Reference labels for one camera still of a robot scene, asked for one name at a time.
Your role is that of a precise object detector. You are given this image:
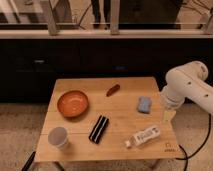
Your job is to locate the black cable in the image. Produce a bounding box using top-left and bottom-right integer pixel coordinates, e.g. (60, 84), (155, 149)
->
(175, 113), (213, 171)

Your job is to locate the clear plastic bottle white label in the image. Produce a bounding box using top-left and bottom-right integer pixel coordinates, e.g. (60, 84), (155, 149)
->
(125, 125), (161, 148)

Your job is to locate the wooden table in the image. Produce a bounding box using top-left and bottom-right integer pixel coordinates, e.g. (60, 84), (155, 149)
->
(35, 77), (181, 162)

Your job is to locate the dark cabinet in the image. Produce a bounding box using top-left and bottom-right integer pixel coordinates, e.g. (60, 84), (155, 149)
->
(0, 38), (213, 103)

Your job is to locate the black white striped block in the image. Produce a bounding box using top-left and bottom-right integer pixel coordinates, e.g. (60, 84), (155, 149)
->
(89, 115), (109, 144)

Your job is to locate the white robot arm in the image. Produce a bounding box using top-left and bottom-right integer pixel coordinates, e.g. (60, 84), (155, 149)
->
(161, 61), (213, 116)

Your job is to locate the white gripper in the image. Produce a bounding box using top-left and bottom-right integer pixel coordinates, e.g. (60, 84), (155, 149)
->
(160, 85), (184, 122)

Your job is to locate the blue sponge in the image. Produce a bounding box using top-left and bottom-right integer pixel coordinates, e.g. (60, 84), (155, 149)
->
(137, 96), (152, 114)

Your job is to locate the orange ceramic bowl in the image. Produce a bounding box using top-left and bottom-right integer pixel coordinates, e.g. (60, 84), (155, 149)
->
(57, 90), (89, 117)

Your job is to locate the black table leg bar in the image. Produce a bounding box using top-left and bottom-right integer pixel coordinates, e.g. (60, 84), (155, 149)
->
(21, 151), (36, 171)

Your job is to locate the red sausage toy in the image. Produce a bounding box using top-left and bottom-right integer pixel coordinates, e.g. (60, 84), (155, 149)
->
(106, 84), (120, 97)

